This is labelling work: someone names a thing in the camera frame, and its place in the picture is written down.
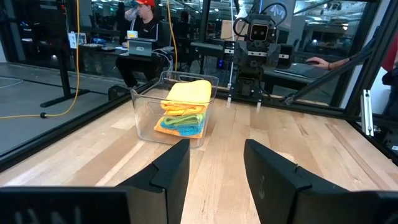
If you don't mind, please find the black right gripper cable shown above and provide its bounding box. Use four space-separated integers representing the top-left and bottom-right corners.
232 2 289 37

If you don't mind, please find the large orange microfiber towel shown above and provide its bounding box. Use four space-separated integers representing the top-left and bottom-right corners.
160 80 213 117

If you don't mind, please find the person's forearm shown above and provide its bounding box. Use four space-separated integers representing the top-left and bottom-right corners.
328 57 353 70

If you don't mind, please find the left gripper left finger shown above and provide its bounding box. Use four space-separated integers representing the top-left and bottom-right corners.
0 138 192 224

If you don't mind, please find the person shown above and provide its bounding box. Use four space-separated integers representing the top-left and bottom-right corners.
114 0 168 90
381 30 398 116

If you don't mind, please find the clear plastic bin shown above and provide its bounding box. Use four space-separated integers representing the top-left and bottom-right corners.
130 70 220 149

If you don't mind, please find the yellow floor cable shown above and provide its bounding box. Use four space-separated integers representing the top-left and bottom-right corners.
0 0 82 120

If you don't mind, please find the black desk stand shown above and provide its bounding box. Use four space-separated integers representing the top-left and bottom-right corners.
39 0 91 109

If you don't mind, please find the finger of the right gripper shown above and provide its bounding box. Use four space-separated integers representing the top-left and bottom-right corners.
223 40 236 62
277 43 294 70

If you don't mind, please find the person's hand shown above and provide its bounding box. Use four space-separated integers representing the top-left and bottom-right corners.
305 56 331 71

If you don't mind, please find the dark grey laptop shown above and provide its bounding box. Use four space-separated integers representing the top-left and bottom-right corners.
274 62 325 80

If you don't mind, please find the yellow hanging cable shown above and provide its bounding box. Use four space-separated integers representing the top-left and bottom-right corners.
165 0 179 72

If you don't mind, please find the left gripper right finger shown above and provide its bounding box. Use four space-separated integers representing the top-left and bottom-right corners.
243 138 398 224

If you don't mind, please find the silver laptop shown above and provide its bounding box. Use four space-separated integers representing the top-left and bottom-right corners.
126 38 157 58

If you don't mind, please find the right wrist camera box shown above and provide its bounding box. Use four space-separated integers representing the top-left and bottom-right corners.
247 20 271 43

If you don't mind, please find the silver frame bracket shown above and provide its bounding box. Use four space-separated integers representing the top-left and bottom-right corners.
359 89 374 138

